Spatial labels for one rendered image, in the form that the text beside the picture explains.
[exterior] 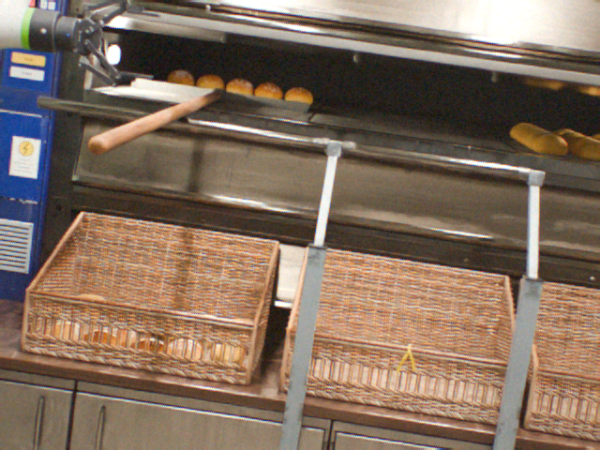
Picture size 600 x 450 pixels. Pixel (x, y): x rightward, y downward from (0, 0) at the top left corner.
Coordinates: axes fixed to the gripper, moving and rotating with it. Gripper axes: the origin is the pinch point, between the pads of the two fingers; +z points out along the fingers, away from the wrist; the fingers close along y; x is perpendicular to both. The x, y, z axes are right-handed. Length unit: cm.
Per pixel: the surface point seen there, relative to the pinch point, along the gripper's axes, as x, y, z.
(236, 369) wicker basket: -6, 72, 28
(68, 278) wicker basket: -44, 65, -22
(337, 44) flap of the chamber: -40, -6, 40
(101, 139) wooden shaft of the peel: 78, 14, 8
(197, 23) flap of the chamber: -40.2, -6.5, 3.9
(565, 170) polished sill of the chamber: -54, 18, 105
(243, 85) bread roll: -146, 12, 7
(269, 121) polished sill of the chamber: -55, 16, 24
